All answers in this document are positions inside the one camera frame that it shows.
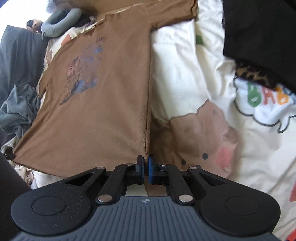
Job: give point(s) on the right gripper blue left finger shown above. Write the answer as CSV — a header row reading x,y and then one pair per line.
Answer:
x,y
139,170

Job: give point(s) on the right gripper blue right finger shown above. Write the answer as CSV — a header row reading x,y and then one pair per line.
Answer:
x,y
153,170

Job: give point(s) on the brown printed t-shirt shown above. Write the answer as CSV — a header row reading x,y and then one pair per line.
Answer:
x,y
96,91

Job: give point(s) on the cream bear print blanket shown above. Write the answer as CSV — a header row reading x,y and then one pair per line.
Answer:
x,y
195,82

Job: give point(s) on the leopard print cloth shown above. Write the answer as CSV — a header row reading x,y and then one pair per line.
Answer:
x,y
252,72

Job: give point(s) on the grey green garment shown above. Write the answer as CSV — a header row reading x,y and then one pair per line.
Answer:
x,y
19,110

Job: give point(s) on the black cloth under neck pillow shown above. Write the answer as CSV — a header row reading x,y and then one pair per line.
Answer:
x,y
84,20

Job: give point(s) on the flattened brown cardboard box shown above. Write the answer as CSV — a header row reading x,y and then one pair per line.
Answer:
x,y
96,7

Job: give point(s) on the dark grey pillow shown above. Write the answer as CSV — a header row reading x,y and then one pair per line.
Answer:
x,y
22,58

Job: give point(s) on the grey neck pillow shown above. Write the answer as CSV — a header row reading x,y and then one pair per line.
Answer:
x,y
59,22

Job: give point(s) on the black folded garment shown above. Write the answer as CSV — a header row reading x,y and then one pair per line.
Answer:
x,y
262,33

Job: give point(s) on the plush doll toy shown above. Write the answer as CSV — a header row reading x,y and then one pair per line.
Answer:
x,y
34,26

